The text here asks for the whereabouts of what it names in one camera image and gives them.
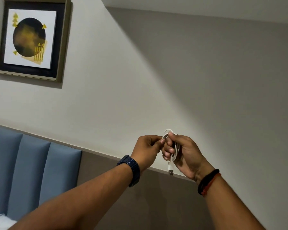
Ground person's left hand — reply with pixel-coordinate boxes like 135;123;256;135
130;135;165;173

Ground blue padded headboard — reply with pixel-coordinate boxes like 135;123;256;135
0;124;83;221

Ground person's right forearm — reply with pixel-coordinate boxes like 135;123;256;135
203;175;265;230

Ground dark blue wristwatch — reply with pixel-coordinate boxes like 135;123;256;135
117;155;140;188

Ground framed abstract wall picture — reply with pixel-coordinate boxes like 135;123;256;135
0;0;73;83

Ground black and red thread bracelet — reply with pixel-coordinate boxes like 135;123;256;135
197;169;222;197

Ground white charging cable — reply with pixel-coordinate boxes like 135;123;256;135
162;129;181;176

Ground person's left forearm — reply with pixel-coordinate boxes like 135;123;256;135
8;163;134;230

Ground person's right hand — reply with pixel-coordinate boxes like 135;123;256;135
161;134;215;182

